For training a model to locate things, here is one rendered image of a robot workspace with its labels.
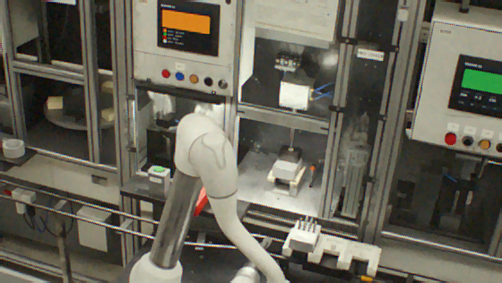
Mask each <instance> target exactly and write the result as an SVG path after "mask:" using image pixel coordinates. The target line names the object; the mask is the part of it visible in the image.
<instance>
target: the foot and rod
mask: <svg viewBox="0 0 502 283"><path fill-rule="evenodd" d="M295 131H296V129H295V128H290V142H289V146H287V145H282V146H281V149H280V150H279V160H282V161H286V162H290V163H295V164H298V163H299V161H300V156H301V149H300V148H295V147H294V138H295Z"/></svg>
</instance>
